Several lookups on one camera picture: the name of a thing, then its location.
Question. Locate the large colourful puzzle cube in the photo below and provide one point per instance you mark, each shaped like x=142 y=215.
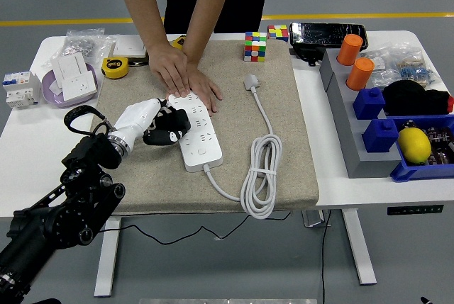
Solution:
x=254 y=47

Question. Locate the white power strip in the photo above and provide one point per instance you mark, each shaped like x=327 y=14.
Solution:
x=203 y=148

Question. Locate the white switch plate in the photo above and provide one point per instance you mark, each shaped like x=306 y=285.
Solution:
x=68 y=66

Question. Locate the blue plastic block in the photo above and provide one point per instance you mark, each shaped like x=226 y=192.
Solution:
x=381 y=135
x=369 y=103

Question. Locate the white wall socket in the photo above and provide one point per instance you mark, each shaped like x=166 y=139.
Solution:
x=79 y=88

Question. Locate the small black round part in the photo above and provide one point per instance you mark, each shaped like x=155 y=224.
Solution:
x=409 y=125

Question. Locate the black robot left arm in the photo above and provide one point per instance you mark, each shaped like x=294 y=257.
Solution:
x=53 y=219

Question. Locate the black plug adapter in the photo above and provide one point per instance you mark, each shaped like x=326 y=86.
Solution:
x=179 y=121

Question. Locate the yellow tape measure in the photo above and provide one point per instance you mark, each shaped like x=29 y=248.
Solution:
x=114 y=68

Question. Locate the white table leg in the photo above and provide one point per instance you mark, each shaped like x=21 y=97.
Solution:
x=360 y=247
x=106 y=261

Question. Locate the person's left forearm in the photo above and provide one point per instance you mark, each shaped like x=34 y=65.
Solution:
x=207 y=6

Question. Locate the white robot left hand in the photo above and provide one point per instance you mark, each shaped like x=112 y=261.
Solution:
x=136 y=118

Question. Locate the grey stepped peg base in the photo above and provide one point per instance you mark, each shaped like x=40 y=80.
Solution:
x=358 y=148

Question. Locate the small colourful puzzle cube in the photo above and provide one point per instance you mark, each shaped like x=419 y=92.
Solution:
x=277 y=33

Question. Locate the clear bag of small parts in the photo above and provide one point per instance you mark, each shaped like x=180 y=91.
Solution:
x=381 y=70

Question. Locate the blue plastic bin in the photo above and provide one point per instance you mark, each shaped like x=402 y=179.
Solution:
x=408 y=173

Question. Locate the black table control panel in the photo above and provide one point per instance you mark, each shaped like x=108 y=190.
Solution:
x=415 y=210

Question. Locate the purple shallow bowl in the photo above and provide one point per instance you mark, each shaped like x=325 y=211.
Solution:
x=53 y=98

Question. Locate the orange plastic cylinder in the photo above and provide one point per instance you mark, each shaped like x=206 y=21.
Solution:
x=360 y=75
x=349 y=50

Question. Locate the dark packaged parts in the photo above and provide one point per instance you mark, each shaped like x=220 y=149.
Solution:
x=441 y=144

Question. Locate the clear bag of screws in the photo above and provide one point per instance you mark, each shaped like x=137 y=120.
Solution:
x=85 y=43

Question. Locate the yellow lemon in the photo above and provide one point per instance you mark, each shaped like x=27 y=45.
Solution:
x=414 y=146

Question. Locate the white circuit breaker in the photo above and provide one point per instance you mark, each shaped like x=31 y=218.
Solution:
x=20 y=89

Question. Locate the beige fabric mat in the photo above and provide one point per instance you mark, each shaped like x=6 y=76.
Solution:
x=234 y=162

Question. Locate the person's right hand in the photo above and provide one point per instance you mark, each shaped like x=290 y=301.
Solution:
x=169 y=67

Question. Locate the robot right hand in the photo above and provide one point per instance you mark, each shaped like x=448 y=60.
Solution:
x=425 y=301

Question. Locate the person's left hand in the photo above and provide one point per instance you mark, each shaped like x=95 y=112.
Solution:
x=205 y=88

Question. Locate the small white paper piece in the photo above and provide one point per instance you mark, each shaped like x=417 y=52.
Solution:
x=55 y=89

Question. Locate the black cloth bundle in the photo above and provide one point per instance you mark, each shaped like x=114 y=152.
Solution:
x=408 y=98

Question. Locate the black glossy wrapped device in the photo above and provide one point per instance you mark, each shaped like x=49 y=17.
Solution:
x=326 y=34

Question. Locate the small yellow object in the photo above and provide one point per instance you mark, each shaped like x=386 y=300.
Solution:
x=178 y=42

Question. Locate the clear bag of resistors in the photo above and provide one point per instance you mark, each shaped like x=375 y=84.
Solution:
x=416 y=70

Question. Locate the black device stand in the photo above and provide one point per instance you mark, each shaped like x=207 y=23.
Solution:
x=306 y=56

